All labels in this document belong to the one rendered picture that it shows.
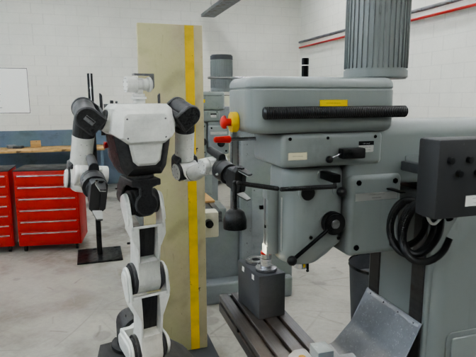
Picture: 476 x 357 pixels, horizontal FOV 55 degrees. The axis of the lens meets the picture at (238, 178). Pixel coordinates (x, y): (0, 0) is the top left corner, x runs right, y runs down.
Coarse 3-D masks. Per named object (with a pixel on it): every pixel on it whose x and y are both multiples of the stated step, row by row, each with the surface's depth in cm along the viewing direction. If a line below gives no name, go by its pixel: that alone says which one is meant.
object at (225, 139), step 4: (220, 136) 147; (224, 136) 147; (228, 136) 147; (216, 140) 146; (220, 140) 146; (224, 140) 146; (228, 140) 147; (232, 140) 148; (236, 140) 148; (240, 140) 149; (244, 140) 149
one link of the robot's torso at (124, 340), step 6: (132, 324) 226; (120, 330) 222; (126, 330) 221; (132, 330) 223; (120, 336) 219; (126, 336) 215; (168, 336) 217; (120, 342) 220; (126, 342) 213; (168, 342) 216; (126, 348) 212; (132, 348) 208; (168, 348) 216; (126, 354) 213; (132, 354) 208
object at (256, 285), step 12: (240, 264) 202; (252, 264) 198; (240, 276) 203; (252, 276) 191; (264, 276) 186; (276, 276) 188; (240, 288) 204; (252, 288) 192; (264, 288) 187; (276, 288) 189; (240, 300) 205; (252, 300) 193; (264, 300) 188; (276, 300) 190; (252, 312) 194; (264, 312) 189; (276, 312) 191
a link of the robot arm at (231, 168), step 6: (222, 162) 188; (228, 162) 188; (216, 168) 188; (222, 168) 186; (228, 168) 184; (234, 168) 181; (216, 174) 187; (222, 174) 186; (228, 174) 184; (234, 174) 180; (240, 174) 182; (222, 180) 188; (228, 180) 185; (234, 180) 181; (240, 180) 183; (228, 186) 186; (240, 186) 185; (240, 192) 186
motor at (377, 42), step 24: (360, 0) 139; (384, 0) 136; (408, 0) 139; (360, 24) 140; (384, 24) 137; (408, 24) 141; (360, 48) 141; (384, 48) 138; (408, 48) 142; (360, 72) 142; (384, 72) 139
